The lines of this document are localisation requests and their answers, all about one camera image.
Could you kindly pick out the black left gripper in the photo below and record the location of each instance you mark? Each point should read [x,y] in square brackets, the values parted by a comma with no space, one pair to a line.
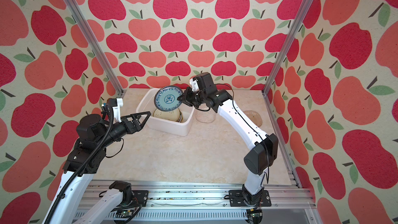
[131,129]

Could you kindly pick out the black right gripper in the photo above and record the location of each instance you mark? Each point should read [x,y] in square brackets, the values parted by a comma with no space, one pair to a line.
[184,97]

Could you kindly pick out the cream plate with plant drawing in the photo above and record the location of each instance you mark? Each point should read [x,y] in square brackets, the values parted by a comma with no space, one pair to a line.
[174,115]

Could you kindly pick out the blue floral green plate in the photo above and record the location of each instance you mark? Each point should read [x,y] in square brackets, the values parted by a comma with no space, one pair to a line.
[166,99]

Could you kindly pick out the clear glass plate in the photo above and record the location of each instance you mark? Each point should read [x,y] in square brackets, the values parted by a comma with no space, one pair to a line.
[205,115]

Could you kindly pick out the beige speckled plate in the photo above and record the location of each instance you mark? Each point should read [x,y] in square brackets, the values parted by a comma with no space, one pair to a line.
[254,117]

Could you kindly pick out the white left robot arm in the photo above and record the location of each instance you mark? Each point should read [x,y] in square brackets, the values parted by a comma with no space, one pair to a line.
[78,171]

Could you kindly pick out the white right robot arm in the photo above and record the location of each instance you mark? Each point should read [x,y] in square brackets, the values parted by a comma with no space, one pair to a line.
[262,147]

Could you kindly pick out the white plastic bin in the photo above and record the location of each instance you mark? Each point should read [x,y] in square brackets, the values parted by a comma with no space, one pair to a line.
[172,127]

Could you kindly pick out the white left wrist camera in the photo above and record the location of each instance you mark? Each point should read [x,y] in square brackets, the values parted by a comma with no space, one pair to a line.
[115,104]

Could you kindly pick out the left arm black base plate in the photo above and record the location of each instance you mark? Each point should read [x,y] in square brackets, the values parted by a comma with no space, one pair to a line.
[140,197]

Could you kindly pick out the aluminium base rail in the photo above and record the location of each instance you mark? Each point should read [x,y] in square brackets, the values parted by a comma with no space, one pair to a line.
[195,203]

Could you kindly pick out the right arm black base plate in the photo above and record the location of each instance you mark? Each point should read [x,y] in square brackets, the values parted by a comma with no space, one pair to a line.
[242,198]

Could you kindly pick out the left aluminium frame post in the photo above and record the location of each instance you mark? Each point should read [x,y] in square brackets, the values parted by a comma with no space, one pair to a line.
[94,45]

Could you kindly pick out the aluminium frame post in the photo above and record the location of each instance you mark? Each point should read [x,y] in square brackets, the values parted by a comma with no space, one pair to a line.
[296,25]
[94,45]

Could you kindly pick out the right aluminium frame post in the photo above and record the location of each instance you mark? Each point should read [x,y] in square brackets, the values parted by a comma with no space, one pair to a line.
[296,25]

